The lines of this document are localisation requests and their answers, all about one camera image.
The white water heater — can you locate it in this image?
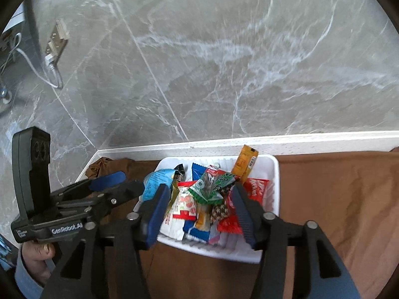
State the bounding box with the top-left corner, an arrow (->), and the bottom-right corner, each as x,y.
1,2 -> 27,35

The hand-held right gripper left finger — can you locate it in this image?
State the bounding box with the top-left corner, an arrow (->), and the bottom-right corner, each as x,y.
40,183 -> 171,299

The light blue snack packet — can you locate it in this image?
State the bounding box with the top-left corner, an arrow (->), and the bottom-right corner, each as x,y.
142,168 -> 177,203

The person's left forearm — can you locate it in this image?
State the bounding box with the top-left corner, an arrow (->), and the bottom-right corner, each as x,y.
12,255 -> 52,299

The checkered snack packet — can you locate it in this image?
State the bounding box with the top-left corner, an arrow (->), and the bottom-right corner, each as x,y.
210,204 -> 231,225

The green snack packet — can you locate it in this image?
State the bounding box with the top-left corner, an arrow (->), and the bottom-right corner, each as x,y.
188,171 -> 236,205

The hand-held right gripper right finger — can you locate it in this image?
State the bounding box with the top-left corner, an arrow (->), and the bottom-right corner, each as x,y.
232,182 -> 362,299

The person's left hand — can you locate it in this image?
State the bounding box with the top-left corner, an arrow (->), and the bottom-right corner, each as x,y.
20,241 -> 57,282

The brown cloth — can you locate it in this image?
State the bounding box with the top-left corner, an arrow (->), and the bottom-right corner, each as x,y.
85,151 -> 399,299

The gold wrapper snack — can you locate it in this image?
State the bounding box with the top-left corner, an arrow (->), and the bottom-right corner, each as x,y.
162,181 -> 180,222

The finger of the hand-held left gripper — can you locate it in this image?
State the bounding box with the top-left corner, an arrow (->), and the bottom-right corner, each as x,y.
51,171 -> 127,200
56,180 -> 145,222

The red chocolate packet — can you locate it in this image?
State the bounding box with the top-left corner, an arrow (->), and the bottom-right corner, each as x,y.
216,177 -> 270,235

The dark brown candy wrapper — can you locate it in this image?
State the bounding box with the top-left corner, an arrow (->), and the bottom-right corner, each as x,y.
173,163 -> 186,183

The orange yellow candy packet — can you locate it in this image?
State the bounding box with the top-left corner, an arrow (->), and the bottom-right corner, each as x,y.
231,145 -> 259,181

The white power cable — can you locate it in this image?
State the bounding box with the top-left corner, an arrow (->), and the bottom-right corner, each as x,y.
12,33 -> 64,89

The blue roll cake packet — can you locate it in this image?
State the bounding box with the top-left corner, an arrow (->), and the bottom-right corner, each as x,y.
182,163 -> 219,243

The gold wall socket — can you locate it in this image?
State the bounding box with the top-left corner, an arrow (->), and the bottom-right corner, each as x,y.
44,19 -> 70,66

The white plastic tray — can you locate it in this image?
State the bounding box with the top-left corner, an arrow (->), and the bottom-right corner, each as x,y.
133,154 -> 280,265

